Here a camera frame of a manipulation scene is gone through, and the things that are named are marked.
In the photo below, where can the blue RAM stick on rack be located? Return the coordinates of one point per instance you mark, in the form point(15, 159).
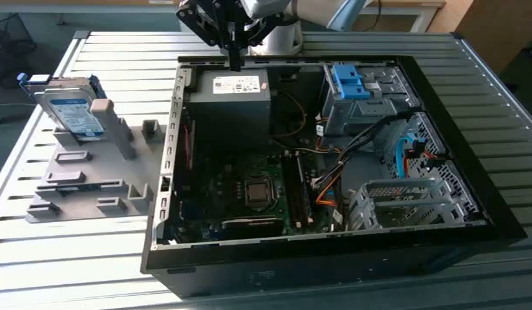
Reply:
point(74, 188)

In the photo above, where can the white framed wooden desk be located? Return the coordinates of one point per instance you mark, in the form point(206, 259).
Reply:
point(98, 8)
point(425, 19)

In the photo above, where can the brown wooden cabinet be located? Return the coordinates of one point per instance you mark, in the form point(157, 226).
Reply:
point(499, 29)

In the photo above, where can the silver disk bay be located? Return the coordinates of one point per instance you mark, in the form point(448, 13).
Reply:
point(420, 185)

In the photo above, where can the grey metal drive cage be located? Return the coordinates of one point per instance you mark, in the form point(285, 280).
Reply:
point(369, 111)

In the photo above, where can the silver CPU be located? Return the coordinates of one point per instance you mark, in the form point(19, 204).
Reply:
point(257, 193)

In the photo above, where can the hard disk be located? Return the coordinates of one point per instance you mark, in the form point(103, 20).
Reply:
point(71, 113)

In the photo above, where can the black mesh wastebasket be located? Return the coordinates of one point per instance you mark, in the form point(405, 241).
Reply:
point(11, 64)

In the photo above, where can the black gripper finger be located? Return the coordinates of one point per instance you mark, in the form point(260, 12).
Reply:
point(265, 30)
point(197, 26)

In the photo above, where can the grey plastic parts rack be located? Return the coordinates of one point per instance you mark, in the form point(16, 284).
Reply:
point(98, 168)

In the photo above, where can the black graphics card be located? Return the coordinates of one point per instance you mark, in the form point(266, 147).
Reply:
point(253, 227)

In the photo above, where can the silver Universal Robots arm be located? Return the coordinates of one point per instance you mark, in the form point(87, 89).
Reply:
point(310, 13)

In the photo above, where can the black RAM slot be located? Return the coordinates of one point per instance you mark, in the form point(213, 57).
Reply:
point(300, 181)
point(288, 181)
point(293, 181)

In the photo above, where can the grey power supply unit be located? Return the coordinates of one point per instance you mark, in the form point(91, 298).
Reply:
point(240, 97)

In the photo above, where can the green motherboard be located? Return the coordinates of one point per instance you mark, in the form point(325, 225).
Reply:
point(280, 200)

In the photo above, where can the black open PC case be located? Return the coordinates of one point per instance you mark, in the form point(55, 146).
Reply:
point(292, 268)

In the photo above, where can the blue plastic drive latch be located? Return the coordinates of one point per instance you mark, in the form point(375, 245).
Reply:
point(352, 92)

